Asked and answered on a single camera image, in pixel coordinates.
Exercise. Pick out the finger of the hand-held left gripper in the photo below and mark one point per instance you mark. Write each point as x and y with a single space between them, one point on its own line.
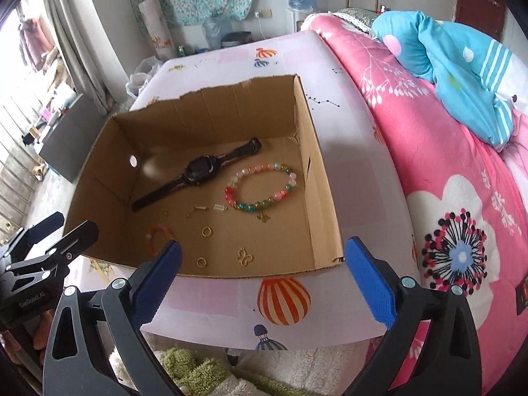
82 235
47 225

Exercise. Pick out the white plastic bag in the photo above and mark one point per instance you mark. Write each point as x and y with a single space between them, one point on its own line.
142 76

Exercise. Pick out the small gold filigree butterfly charm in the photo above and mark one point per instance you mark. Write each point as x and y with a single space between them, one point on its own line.
263 216

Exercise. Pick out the pink floral blanket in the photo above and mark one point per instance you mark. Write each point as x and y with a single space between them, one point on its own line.
433 140

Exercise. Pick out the blue dotted pillow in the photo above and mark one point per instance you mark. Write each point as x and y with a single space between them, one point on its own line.
445 70

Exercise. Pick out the dark grey cabinet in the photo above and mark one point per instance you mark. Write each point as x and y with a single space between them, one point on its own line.
74 140

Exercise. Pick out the white paper roll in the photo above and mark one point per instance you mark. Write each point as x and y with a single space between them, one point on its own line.
156 29

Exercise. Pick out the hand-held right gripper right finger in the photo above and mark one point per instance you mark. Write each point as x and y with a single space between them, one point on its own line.
371 280

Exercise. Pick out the white wall socket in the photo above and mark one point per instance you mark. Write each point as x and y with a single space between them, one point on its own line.
264 13

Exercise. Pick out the patterned lace pillow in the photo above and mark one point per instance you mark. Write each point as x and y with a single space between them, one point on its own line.
357 17

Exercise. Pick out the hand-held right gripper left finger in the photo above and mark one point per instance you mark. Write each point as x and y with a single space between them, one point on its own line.
159 284

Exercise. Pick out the black smartwatch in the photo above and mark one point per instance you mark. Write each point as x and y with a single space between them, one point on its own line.
198 173

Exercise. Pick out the dark wooden door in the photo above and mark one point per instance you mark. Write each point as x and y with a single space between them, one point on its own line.
482 0

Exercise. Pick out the person's left hand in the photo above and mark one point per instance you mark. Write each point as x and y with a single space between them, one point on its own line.
43 330

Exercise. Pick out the hanging pink jacket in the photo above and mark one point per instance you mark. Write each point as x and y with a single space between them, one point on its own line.
35 43

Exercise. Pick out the gold butterfly outline charm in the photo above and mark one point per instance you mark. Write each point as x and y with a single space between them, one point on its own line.
244 257

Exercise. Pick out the black round bin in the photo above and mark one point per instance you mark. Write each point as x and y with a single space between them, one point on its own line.
237 40

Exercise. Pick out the brown cardboard box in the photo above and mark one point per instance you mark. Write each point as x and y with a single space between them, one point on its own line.
288 239

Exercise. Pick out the pink balloon print tablecloth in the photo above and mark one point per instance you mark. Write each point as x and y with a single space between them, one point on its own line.
350 132

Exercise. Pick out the grey curtain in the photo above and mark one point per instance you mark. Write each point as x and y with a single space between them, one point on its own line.
74 37

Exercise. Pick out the white water dispenser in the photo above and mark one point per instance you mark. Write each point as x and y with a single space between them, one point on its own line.
301 20

